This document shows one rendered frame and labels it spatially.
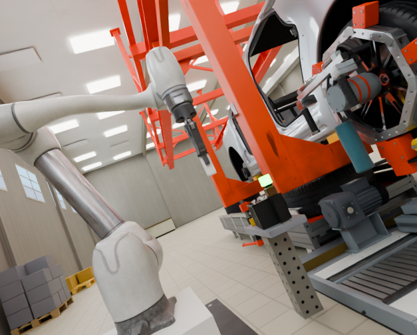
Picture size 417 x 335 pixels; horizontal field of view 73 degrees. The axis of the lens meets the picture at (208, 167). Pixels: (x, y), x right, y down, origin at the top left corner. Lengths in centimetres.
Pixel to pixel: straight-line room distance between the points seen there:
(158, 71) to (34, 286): 503
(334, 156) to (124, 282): 147
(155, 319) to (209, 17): 175
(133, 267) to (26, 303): 494
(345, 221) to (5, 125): 152
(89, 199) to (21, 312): 477
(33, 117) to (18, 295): 489
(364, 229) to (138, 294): 141
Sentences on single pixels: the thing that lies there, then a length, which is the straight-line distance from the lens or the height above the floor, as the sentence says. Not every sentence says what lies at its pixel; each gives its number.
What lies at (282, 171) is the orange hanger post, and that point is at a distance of 174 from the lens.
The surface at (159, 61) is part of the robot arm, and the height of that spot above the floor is 111.
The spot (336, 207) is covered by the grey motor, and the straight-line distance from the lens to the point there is 164.
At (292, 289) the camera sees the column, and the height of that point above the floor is 14.
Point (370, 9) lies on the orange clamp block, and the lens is 151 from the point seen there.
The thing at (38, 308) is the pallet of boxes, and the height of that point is 26.
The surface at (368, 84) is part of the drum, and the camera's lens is 152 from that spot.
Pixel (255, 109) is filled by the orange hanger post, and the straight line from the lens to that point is 180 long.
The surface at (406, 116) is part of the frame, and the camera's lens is 146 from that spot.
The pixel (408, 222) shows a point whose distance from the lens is 178.
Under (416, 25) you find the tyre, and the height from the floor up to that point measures 94.
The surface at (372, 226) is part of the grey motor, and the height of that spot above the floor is 14.
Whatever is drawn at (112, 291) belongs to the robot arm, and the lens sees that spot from 85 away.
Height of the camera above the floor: 65
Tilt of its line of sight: 7 degrees up
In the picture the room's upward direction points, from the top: 24 degrees counter-clockwise
